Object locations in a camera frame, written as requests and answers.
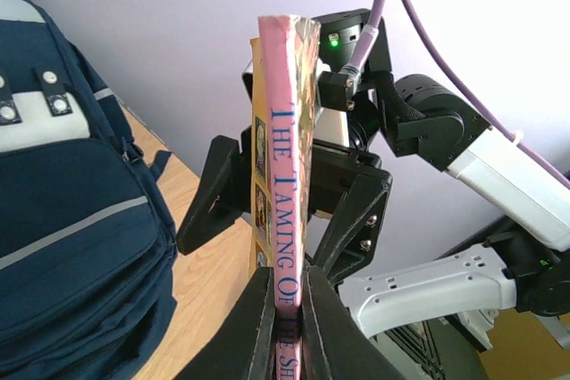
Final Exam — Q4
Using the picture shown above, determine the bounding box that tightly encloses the navy blue student backpack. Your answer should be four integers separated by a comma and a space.
1, 0, 176, 379

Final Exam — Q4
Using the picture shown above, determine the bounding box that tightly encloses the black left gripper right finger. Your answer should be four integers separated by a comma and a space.
302, 266, 403, 380

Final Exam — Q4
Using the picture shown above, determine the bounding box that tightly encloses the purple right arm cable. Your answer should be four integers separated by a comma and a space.
340, 0, 570, 188

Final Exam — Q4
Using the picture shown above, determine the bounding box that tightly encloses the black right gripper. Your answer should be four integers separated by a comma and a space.
176, 135, 393, 285

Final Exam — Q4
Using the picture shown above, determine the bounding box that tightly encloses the pink Taming of Shrew book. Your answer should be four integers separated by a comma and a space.
254, 15, 321, 379

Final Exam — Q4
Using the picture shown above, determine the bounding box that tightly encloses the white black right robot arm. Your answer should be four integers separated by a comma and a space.
309, 75, 569, 336

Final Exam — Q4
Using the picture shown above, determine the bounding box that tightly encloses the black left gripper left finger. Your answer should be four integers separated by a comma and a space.
175, 267, 275, 380

